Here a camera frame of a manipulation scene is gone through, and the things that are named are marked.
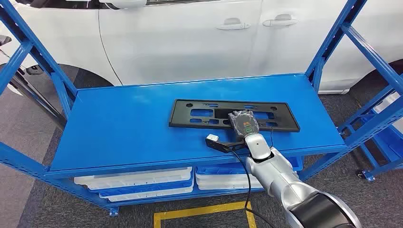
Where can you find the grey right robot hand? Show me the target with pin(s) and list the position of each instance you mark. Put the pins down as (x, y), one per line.
(244, 124)

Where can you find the black plastic frame part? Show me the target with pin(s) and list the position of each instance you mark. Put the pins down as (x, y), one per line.
(181, 118)

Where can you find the blue metal shelf rack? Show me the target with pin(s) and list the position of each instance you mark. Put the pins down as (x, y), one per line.
(141, 126)
(369, 176)

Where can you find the white car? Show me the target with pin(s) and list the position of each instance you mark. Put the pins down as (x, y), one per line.
(189, 47)

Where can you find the yellow floor tape square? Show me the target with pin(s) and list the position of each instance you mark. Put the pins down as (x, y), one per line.
(201, 210)

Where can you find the black tripod stand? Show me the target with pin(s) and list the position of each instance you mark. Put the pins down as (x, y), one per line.
(37, 97)

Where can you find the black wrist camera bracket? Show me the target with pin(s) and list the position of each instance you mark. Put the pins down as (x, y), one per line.
(220, 146)

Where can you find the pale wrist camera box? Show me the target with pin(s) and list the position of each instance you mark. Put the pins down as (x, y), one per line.
(213, 137)

